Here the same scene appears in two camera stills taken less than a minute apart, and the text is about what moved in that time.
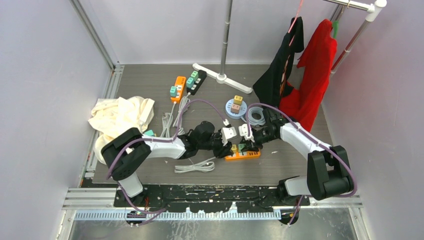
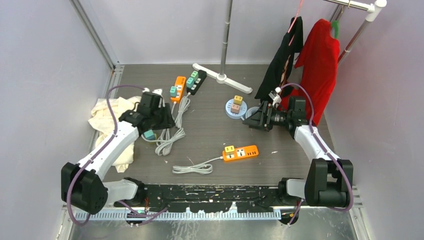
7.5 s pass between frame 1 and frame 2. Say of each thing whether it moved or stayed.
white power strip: moved
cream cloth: stayed
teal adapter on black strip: stayed
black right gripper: moved
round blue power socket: stayed
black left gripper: moved
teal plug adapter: stayed
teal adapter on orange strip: stayed
